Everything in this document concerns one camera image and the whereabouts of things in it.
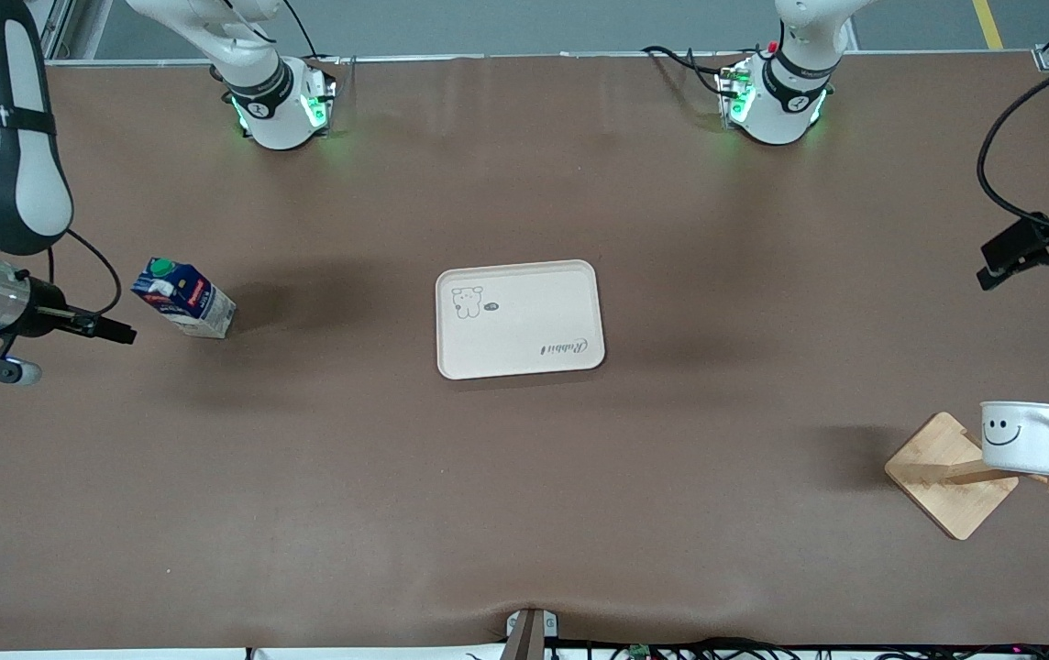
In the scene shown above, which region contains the metal table edge bracket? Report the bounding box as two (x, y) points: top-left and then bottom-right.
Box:
(505, 608), (560, 660)

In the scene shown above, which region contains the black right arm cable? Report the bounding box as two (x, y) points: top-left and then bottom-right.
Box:
(46, 227), (124, 318)

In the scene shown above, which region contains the beige plastic serving tray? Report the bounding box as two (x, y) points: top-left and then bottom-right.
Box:
(436, 259), (606, 381)

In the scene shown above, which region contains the white smiley mug black handle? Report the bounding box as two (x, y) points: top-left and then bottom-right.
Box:
(978, 400), (1049, 479)

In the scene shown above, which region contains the blue milk carton green cap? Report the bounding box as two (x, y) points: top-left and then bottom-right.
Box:
(130, 257), (238, 341)

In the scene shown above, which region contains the wooden cup hanging rack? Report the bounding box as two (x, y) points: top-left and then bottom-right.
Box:
(884, 406), (1049, 542)

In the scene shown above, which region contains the black left base cable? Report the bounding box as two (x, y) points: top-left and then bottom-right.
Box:
(642, 44), (729, 98)

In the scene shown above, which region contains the black right base cable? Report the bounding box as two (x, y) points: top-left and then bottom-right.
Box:
(279, 0), (344, 67)

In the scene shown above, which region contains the black base cable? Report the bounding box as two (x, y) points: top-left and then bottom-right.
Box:
(279, 0), (344, 67)
(642, 44), (729, 98)

